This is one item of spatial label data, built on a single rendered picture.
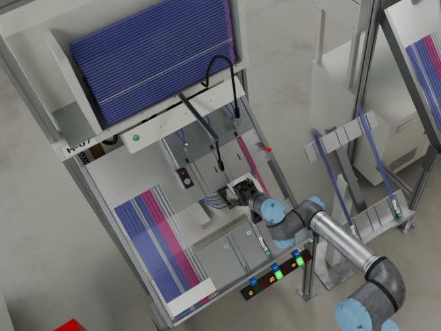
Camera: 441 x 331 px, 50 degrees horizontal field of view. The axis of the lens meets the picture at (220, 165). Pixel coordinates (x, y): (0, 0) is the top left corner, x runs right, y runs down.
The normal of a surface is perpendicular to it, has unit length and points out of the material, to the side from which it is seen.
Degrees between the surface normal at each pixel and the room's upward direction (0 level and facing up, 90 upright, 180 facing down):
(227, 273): 44
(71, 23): 90
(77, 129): 0
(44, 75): 90
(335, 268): 0
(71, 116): 0
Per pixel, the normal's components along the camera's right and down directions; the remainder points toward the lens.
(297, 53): -0.11, -0.59
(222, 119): 0.28, 0.04
